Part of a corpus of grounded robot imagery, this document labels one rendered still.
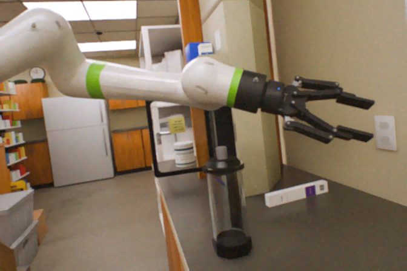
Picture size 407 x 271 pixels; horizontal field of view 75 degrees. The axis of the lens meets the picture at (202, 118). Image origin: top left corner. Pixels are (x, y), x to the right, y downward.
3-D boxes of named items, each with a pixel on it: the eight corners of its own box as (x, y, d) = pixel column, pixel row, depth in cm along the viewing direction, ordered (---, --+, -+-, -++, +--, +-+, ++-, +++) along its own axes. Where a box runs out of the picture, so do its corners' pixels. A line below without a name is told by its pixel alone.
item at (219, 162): (234, 165, 75) (231, 142, 74) (247, 172, 66) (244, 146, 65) (202, 171, 72) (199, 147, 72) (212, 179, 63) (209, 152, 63)
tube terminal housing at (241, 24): (263, 169, 143) (248, 24, 138) (299, 186, 111) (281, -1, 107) (218, 178, 136) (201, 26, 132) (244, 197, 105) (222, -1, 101)
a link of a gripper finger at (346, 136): (327, 127, 56) (326, 139, 54) (353, 133, 55) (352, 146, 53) (325, 130, 57) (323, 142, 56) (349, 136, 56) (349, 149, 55)
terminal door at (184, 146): (215, 169, 134) (206, 91, 132) (154, 178, 131) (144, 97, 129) (215, 169, 135) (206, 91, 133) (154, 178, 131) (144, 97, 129)
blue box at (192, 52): (206, 65, 129) (205, 46, 129) (212, 62, 120) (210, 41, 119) (186, 66, 127) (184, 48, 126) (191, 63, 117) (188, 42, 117)
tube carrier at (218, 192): (243, 230, 77) (234, 156, 75) (260, 248, 66) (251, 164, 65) (206, 239, 74) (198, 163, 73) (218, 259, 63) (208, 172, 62)
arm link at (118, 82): (97, 95, 75) (103, 57, 76) (116, 102, 86) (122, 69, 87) (225, 110, 69) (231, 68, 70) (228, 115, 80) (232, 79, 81)
